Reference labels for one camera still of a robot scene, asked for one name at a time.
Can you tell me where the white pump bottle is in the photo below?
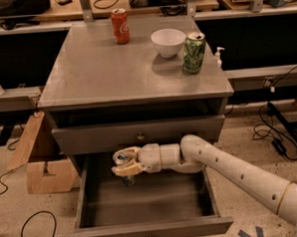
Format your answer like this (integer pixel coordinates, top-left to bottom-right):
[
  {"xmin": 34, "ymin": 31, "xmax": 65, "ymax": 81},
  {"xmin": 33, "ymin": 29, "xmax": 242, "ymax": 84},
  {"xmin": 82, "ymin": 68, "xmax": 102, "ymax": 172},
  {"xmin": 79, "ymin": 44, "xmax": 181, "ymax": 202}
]
[{"xmin": 214, "ymin": 47, "xmax": 224, "ymax": 68}]

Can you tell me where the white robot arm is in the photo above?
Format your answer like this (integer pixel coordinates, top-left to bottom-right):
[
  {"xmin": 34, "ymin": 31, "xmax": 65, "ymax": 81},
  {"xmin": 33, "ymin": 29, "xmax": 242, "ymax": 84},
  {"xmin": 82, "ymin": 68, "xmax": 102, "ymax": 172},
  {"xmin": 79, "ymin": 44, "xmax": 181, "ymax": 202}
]
[{"xmin": 113, "ymin": 134, "xmax": 297, "ymax": 237}]

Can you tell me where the white bowl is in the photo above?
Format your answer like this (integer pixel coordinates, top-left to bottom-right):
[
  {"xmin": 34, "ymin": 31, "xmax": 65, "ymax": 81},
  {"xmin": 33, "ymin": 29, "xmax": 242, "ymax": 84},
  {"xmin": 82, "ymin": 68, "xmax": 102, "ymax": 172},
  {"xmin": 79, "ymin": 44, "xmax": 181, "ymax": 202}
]
[{"xmin": 151, "ymin": 29, "xmax": 186, "ymax": 58}]

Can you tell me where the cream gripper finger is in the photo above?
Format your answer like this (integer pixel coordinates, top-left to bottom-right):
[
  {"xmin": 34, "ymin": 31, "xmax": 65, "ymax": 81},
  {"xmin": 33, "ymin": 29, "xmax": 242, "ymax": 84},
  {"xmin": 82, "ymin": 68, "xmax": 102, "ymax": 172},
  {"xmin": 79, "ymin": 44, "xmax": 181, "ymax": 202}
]
[
  {"xmin": 112, "ymin": 159, "xmax": 143, "ymax": 177},
  {"xmin": 113, "ymin": 146, "xmax": 140, "ymax": 161}
]

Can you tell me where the wooden block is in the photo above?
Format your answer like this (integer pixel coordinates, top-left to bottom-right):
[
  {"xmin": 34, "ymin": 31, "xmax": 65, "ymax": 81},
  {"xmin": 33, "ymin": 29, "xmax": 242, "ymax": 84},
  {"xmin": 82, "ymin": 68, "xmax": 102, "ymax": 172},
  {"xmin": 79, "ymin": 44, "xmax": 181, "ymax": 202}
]
[{"xmin": 26, "ymin": 158, "xmax": 79, "ymax": 194}]

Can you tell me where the wooden plank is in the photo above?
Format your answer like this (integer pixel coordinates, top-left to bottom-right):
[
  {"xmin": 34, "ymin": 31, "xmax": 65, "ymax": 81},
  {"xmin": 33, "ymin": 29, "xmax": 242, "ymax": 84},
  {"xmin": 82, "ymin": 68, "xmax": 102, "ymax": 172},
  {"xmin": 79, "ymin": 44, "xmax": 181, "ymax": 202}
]
[{"xmin": 6, "ymin": 112, "xmax": 45, "ymax": 170}]

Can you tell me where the open grey middle drawer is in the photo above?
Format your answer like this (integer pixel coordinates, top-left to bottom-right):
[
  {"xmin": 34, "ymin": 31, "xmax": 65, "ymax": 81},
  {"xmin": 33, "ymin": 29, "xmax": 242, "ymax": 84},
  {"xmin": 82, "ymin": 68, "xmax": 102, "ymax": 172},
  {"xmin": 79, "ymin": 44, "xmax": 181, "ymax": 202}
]
[{"xmin": 62, "ymin": 152, "xmax": 233, "ymax": 237}]

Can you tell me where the black bag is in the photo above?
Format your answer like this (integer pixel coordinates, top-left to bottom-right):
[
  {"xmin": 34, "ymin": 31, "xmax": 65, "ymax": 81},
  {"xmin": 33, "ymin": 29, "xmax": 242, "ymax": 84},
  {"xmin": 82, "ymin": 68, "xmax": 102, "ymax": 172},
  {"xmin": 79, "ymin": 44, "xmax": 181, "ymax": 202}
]
[{"xmin": 0, "ymin": 0, "xmax": 51, "ymax": 17}]

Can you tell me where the silver blue redbull can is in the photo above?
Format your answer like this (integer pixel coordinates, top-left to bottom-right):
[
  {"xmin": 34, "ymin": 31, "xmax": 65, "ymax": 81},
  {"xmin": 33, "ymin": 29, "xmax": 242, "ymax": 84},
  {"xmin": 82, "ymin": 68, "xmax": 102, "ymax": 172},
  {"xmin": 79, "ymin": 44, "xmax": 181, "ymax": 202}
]
[{"xmin": 114, "ymin": 153, "xmax": 135, "ymax": 186}]

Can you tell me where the grey drawer cabinet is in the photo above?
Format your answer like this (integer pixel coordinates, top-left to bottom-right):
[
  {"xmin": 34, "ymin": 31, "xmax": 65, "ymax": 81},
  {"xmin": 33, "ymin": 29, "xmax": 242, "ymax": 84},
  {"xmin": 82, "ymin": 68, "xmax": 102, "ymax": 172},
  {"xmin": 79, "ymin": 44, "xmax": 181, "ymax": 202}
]
[{"xmin": 38, "ymin": 17, "xmax": 233, "ymax": 169}]

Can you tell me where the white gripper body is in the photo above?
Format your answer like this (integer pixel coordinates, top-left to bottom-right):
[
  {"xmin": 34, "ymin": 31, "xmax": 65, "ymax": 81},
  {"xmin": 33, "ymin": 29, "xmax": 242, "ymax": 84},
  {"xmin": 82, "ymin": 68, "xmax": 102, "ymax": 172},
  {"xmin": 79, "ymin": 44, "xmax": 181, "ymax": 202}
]
[{"xmin": 139, "ymin": 144, "xmax": 161, "ymax": 173}]

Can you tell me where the green soda can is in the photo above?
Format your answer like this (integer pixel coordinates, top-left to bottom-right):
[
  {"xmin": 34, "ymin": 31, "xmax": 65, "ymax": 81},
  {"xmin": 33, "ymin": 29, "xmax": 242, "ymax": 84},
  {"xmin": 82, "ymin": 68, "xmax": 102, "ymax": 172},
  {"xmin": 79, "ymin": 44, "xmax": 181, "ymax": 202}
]
[{"xmin": 182, "ymin": 31, "xmax": 206, "ymax": 74}]

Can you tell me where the grey top drawer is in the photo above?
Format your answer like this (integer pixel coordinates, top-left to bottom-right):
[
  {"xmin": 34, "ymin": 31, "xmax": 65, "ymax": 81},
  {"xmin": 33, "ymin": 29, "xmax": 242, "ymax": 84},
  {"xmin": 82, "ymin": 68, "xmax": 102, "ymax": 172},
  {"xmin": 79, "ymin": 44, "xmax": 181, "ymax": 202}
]
[{"xmin": 52, "ymin": 115, "xmax": 225, "ymax": 155}]

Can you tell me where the orange soda can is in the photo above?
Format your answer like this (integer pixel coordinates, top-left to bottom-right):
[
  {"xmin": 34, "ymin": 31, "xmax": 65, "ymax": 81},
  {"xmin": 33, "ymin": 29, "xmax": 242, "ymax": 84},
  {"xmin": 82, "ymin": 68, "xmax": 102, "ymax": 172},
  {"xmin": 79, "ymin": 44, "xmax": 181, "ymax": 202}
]
[{"xmin": 111, "ymin": 8, "xmax": 130, "ymax": 44}]

